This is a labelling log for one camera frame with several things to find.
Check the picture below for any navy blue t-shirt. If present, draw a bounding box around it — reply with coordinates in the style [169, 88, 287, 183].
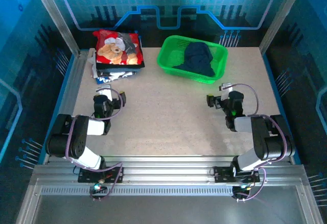
[172, 41, 217, 78]

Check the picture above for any white black print folded t-shirt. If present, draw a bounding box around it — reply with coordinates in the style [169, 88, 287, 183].
[92, 69, 137, 80]

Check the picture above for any blue white print folded t-shirt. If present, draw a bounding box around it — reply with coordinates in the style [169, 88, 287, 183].
[95, 76, 121, 85]

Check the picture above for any plain white folded t-shirt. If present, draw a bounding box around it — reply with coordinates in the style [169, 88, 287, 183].
[87, 52, 98, 78]

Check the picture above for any green plastic basket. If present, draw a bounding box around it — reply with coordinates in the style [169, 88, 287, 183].
[156, 35, 228, 85]

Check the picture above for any red teddy bear folded t-shirt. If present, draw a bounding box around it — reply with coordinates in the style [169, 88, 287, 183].
[92, 29, 145, 66]

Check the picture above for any slotted aluminium strip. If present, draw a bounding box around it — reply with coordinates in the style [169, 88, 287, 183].
[40, 186, 302, 197]

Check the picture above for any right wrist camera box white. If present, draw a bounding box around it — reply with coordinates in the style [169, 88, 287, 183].
[219, 82, 233, 101]

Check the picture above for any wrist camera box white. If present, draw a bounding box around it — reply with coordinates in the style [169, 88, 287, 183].
[96, 84, 113, 101]
[219, 82, 233, 101]

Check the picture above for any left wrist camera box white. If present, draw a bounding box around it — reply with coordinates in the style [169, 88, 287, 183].
[96, 84, 113, 101]

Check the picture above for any aluminium side rail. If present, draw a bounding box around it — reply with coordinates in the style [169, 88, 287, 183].
[42, 50, 89, 164]

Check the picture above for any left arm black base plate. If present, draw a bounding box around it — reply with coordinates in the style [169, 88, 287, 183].
[77, 166, 125, 184]

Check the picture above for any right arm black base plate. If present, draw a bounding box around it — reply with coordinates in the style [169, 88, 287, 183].
[213, 166, 261, 184]

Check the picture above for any aluminium mounting rail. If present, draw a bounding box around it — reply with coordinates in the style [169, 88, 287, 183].
[32, 155, 308, 185]

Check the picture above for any aluminium frame post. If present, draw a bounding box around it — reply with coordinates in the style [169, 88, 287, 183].
[27, 0, 81, 57]
[259, 0, 308, 55]

